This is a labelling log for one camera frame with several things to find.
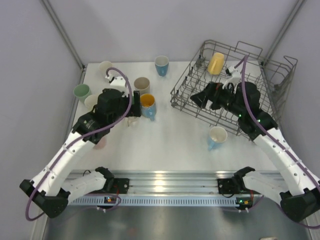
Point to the blue butterfly mug orange inside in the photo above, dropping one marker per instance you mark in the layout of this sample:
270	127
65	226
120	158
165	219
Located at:
148	106

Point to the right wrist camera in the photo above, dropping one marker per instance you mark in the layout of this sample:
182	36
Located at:
234	77

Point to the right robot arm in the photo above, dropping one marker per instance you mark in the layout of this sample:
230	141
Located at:
301	196

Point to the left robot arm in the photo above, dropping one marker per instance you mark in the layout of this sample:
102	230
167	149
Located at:
50	190

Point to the pale yellow-green mug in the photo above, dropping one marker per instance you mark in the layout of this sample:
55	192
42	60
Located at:
91	101

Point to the light blue mug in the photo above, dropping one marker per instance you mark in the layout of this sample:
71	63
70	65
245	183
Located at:
217	136

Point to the white mug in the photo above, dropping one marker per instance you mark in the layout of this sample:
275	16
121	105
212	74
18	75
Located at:
103	66

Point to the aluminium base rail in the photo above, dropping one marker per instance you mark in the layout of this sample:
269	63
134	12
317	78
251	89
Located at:
172	183

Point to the dark blue mug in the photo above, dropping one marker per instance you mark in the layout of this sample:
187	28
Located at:
161	65

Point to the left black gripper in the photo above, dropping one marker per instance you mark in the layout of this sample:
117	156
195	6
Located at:
134	110

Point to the pink mug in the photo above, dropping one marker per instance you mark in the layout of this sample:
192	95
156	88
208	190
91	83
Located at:
101	144

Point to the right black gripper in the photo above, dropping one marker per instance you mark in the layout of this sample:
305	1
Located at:
213	92

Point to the beige tumbler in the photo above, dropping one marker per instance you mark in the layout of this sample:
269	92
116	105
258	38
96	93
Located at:
142	84

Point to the yellow mug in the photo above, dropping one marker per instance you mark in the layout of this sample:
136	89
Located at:
216	63

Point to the perforated cable tray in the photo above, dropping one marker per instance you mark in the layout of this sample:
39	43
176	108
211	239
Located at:
167	201

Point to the floral cream mug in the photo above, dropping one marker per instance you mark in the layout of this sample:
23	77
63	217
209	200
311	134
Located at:
131	120

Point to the green tumbler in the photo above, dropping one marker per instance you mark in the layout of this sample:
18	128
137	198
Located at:
81	92

